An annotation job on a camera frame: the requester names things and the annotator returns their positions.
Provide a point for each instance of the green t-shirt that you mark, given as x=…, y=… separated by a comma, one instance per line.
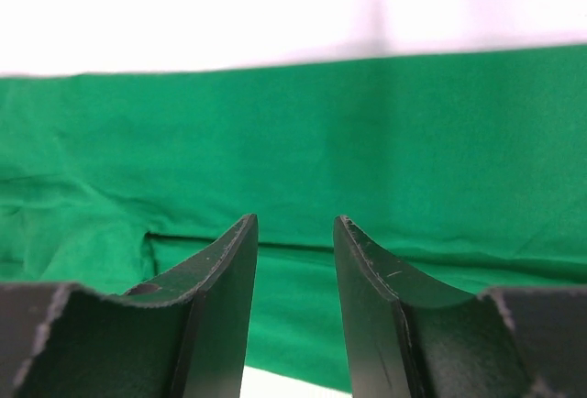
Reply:
x=471, y=166

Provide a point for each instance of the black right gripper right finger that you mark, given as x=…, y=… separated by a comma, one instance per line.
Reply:
x=408, y=334

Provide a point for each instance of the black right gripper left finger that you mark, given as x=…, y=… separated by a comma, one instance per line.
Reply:
x=182, y=333

